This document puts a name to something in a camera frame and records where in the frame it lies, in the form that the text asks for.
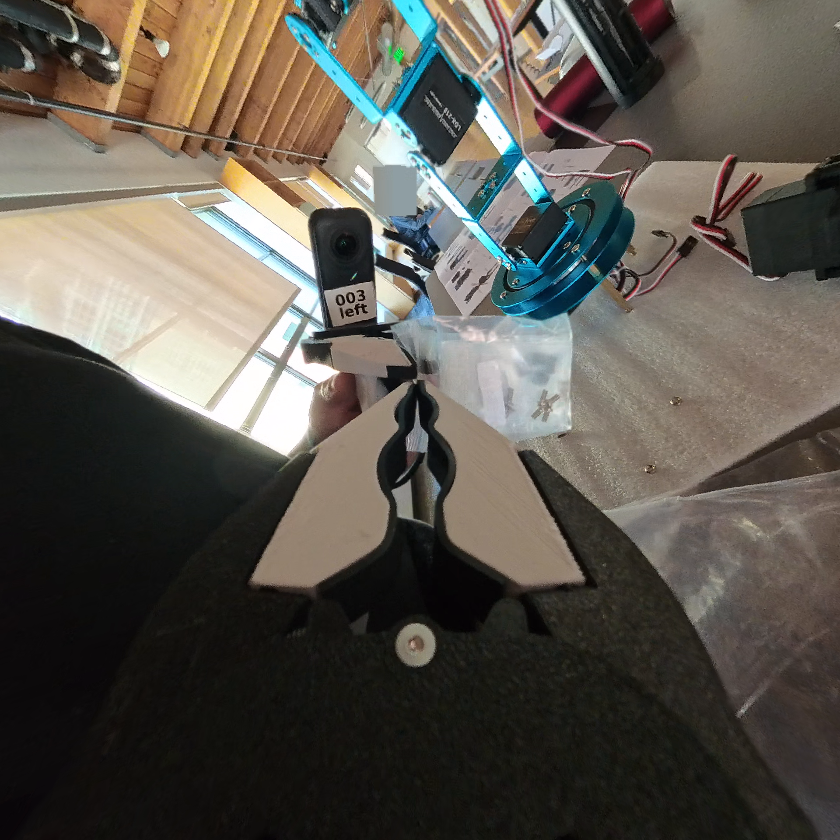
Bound person's black clothing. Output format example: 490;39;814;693
0;322;316;840

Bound large clear parts bag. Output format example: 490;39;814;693
604;436;840;840

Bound grey ceiling pipes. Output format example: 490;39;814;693
0;0;122;83

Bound tied red white servo cable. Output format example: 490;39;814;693
689;154;765;277

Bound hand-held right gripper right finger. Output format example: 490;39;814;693
419;384;588;595

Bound person's left hand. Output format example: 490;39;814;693
308;371;365;454

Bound white foam mat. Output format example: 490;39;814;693
518;161;840;509

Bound clear bag black parts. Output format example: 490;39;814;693
394;311;573;437

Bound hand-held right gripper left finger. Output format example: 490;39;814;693
249;382;418;597

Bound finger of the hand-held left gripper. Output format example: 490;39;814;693
377;322;437;382
330;340;416;411

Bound black servo claw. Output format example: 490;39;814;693
742;154;840;283

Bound printed instruction sheet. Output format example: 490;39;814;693
430;147;618;316

